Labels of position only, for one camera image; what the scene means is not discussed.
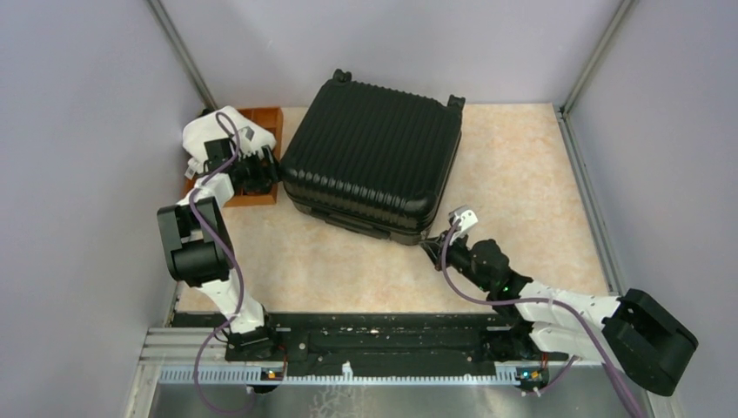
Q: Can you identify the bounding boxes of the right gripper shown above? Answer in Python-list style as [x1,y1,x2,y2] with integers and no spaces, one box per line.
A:
[419,226,492,293]

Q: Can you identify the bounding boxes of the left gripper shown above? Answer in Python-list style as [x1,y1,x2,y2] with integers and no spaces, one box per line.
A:
[233,145,292,192]

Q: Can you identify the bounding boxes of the black suitcase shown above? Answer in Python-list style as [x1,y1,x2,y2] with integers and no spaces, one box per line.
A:
[279,69,466,246]

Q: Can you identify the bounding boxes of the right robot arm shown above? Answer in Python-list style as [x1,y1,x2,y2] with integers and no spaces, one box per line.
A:
[419,234,699,396]

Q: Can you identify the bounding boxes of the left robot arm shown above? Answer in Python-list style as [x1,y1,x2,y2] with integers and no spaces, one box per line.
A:
[157,138,279,360]

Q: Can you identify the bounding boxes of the wooden tray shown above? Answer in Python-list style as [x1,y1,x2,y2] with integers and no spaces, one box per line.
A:
[183,107,283,207]

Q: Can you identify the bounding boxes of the white folded towel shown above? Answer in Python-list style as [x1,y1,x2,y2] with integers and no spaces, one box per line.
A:
[182,105,277,179]

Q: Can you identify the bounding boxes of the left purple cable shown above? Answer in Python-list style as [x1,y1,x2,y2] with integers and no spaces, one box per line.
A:
[189,111,258,416]

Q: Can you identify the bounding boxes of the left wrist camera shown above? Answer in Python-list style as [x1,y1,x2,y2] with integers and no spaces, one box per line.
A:
[234,125,254,156]

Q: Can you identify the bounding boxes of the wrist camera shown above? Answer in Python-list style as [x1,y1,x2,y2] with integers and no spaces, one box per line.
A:
[234,125,254,156]
[449,206,479,240]

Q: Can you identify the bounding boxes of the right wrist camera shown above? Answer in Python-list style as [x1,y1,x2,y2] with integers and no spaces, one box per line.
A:
[449,206,479,240]

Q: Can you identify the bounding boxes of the aluminium frame rail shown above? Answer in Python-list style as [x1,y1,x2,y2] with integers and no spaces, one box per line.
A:
[124,327,682,417]

